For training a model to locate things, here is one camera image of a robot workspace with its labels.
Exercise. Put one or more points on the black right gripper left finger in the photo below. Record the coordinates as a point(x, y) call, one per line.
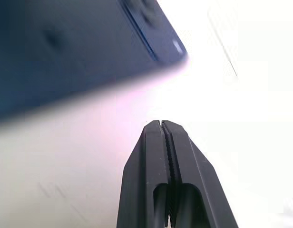
point(143, 171)

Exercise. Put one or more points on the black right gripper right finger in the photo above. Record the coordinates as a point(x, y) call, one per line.
point(196, 175)

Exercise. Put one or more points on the dark blue phone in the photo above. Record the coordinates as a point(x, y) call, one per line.
point(72, 52)

